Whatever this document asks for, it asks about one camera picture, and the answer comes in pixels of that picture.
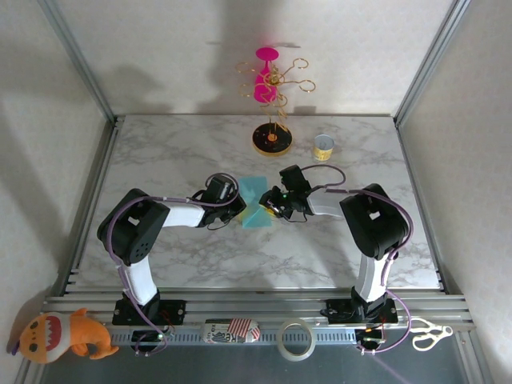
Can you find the gold wire stand black base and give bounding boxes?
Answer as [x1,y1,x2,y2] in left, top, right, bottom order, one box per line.
[234,58,317,158]

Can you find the crumpled printed pouch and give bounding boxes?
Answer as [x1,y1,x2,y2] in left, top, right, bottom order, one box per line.
[202,318,261,345]

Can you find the orange shark plush toy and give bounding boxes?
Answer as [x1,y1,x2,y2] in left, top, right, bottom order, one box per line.
[6,306,120,364]

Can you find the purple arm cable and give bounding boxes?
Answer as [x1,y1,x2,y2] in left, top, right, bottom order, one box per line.
[302,163,415,355]
[107,172,241,357]

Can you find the clear tape roll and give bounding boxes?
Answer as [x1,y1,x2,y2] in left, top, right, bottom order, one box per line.
[278,318,316,362]

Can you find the turquoise paper sheet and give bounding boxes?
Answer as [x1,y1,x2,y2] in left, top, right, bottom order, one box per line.
[238,175,277,230]

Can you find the black controller board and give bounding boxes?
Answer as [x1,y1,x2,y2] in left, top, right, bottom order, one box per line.
[355,327,386,346]
[130,330,168,346]

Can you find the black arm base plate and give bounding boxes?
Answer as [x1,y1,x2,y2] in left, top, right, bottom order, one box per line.
[111,298,187,326]
[326,298,399,324]

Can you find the yellow tin can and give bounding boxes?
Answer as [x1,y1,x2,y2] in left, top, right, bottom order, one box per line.
[313,134,335,162]

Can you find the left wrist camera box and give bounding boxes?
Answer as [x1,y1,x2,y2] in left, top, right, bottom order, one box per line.
[205,175,237,204]

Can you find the aluminium frame rail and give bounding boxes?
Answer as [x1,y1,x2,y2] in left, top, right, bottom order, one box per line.
[39,294,477,347]

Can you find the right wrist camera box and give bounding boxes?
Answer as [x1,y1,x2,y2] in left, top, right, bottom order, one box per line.
[278,164,311,193]

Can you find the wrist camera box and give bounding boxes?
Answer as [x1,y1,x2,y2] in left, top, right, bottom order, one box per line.
[205,175,237,204]
[278,164,311,193]

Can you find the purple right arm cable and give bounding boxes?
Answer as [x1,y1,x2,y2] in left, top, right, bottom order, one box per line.
[302,163,415,355]

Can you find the pink plastic wine glass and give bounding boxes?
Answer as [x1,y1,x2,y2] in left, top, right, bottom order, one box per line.
[254,46,280,104]

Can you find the white scissors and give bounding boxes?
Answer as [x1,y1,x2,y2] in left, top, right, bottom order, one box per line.
[406,318,455,352]

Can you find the aluminium frame post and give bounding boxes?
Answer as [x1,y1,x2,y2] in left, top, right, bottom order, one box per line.
[38,0,119,125]
[394,0,469,127]

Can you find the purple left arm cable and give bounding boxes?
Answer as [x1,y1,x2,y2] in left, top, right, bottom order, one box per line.
[107,172,241,357]

